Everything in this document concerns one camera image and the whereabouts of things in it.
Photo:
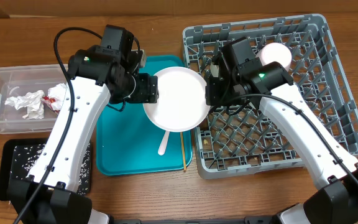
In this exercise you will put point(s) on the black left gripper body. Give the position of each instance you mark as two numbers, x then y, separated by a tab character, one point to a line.
145	91

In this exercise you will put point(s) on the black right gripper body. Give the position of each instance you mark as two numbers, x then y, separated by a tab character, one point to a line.
224	94

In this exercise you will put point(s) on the small white bowl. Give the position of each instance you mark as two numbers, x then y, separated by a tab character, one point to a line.
214	69

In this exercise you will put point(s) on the pink plate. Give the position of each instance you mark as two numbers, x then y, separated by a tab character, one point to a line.
181	104

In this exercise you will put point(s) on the white plastic fork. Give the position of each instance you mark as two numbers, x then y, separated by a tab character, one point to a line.
163	144

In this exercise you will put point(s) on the pink bowl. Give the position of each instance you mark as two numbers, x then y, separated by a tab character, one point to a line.
275	52

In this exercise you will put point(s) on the red snack wrapper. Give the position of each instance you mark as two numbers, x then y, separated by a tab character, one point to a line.
55	104

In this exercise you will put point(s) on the white paper ball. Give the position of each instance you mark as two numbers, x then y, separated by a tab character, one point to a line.
31	101

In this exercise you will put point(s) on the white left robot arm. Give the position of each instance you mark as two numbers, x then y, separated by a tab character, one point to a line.
97	78

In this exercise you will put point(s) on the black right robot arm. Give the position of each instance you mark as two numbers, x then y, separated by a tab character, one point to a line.
241	77

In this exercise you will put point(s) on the grey dishwasher rack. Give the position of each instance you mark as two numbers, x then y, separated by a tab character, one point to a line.
242	141

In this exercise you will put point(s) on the teal plastic tray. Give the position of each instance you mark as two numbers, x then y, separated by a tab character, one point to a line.
127	143

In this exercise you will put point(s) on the wooden chopstick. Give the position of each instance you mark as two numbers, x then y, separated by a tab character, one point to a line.
183	151

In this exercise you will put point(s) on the black tray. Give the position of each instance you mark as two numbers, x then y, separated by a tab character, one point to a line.
19	155

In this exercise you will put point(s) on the clear plastic bin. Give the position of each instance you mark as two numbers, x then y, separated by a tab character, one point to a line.
17	81

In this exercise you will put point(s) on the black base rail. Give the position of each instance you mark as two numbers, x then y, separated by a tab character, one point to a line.
179	221

